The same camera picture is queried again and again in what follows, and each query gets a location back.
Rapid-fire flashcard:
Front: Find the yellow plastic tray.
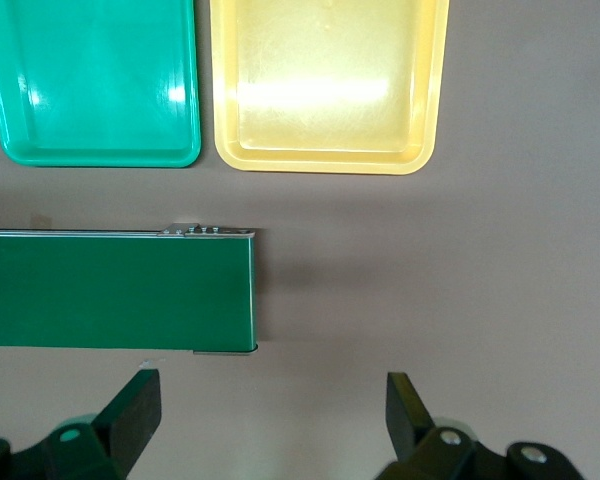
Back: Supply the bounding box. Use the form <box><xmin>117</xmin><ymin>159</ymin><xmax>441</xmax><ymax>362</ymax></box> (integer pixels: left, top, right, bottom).
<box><xmin>209</xmin><ymin>0</ymin><xmax>450</xmax><ymax>176</ymax></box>

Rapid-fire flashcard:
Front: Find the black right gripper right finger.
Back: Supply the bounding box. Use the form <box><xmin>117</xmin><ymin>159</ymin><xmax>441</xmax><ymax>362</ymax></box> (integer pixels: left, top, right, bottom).
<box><xmin>374</xmin><ymin>371</ymin><xmax>589</xmax><ymax>480</ymax></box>

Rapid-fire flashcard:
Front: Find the green belt conveyor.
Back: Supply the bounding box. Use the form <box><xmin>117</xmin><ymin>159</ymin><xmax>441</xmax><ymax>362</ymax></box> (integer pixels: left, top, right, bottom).
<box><xmin>0</xmin><ymin>222</ymin><xmax>259</xmax><ymax>356</ymax></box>

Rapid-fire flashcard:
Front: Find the green plastic tray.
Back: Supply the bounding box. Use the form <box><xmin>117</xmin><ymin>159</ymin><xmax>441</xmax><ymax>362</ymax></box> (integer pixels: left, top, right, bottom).
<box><xmin>0</xmin><ymin>0</ymin><xmax>202</xmax><ymax>169</ymax></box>

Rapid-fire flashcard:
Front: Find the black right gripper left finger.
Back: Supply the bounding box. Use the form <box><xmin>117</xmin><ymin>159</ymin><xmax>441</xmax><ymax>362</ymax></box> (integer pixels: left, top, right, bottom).
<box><xmin>0</xmin><ymin>368</ymin><xmax>162</xmax><ymax>480</ymax></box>

